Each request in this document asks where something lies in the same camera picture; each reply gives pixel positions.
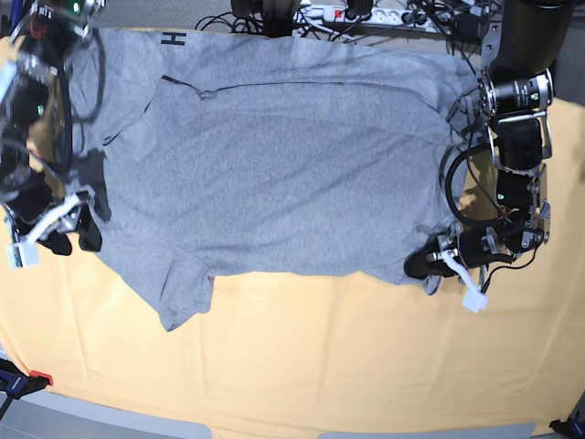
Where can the blue clamp with red tip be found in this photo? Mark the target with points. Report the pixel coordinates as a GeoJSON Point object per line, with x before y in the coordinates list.
{"type": "Point", "coordinates": [15, 384]}

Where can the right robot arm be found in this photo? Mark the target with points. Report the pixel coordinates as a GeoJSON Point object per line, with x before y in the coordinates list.
{"type": "Point", "coordinates": [41, 206]}

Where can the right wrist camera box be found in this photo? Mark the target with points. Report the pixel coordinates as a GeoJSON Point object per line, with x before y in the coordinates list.
{"type": "Point", "coordinates": [22, 255]}

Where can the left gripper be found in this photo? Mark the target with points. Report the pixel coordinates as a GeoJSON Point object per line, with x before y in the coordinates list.
{"type": "Point", "coordinates": [475, 248]}

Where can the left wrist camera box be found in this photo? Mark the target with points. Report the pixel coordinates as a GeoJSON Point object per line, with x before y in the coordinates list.
{"type": "Point", "coordinates": [474, 300]}

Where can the yellow table cloth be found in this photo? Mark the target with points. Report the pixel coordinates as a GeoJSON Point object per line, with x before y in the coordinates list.
{"type": "Point", "coordinates": [288, 355]}

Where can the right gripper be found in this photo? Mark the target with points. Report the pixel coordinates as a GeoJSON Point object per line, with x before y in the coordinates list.
{"type": "Point", "coordinates": [51, 230]}

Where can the grey t-shirt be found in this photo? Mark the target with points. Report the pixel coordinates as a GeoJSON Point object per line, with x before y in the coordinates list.
{"type": "Point", "coordinates": [213, 155]}

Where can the black robot base post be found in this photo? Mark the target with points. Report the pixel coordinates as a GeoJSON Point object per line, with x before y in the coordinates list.
{"type": "Point", "coordinates": [278, 17]}

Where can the white power strip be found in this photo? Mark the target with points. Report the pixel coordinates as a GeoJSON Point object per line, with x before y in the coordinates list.
{"type": "Point", "coordinates": [335, 19]}

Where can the blue clamp right corner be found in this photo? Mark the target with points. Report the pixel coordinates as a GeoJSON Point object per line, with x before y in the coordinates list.
{"type": "Point", "coordinates": [570, 428]}

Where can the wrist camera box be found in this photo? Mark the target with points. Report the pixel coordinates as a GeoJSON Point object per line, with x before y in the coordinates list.
{"type": "Point", "coordinates": [474, 300]}
{"type": "Point", "coordinates": [22, 255]}

